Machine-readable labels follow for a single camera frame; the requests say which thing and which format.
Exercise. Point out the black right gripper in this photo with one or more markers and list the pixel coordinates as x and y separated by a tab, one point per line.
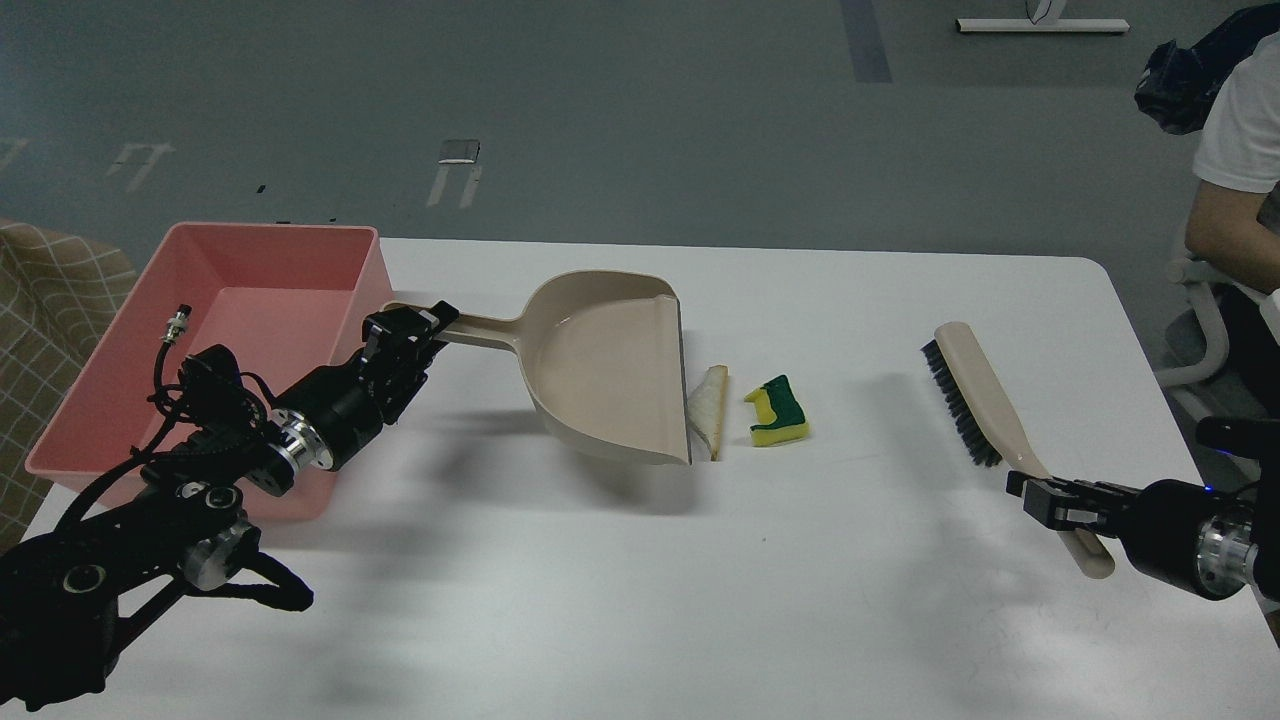
1161	526

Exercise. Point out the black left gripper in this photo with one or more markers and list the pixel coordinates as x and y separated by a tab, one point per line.
341	409

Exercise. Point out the beige hand brush black bristles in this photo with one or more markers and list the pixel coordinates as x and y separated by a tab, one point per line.
991	429

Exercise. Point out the beige plastic dustpan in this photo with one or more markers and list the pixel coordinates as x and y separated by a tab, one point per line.
602	356

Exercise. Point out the yellow green sponge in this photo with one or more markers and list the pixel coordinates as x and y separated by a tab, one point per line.
780	418

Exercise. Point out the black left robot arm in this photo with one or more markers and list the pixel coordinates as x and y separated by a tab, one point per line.
169	521

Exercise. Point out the pink plastic bin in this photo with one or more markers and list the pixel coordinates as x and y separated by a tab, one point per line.
283	298

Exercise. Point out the silver floor socket plate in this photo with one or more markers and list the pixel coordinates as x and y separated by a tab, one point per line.
459	151

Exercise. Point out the white office chair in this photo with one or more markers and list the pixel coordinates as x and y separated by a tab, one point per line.
1198	344

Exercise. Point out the person in white shirt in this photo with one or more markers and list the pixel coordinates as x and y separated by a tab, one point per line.
1233	219

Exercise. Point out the beige checkered cloth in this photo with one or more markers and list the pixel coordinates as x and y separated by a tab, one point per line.
59	293

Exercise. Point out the white desk base bar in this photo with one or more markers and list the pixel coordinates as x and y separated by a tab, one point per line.
1042	18

